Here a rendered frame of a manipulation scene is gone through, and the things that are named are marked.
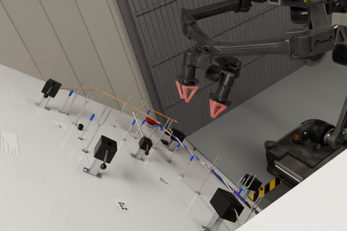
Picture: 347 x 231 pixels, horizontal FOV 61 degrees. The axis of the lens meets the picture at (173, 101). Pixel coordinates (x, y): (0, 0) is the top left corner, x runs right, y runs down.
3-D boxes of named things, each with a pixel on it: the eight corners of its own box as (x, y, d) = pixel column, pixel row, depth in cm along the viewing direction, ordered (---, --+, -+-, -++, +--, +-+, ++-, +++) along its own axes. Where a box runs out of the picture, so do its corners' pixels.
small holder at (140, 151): (132, 164, 91) (144, 144, 91) (130, 152, 100) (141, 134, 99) (145, 169, 93) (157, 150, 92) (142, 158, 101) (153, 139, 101)
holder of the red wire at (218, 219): (219, 258, 67) (244, 219, 66) (197, 220, 79) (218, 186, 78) (235, 263, 69) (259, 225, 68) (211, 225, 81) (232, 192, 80)
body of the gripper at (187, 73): (184, 84, 118) (186, 66, 116) (175, 78, 127) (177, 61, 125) (199, 85, 120) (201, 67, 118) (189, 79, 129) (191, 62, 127)
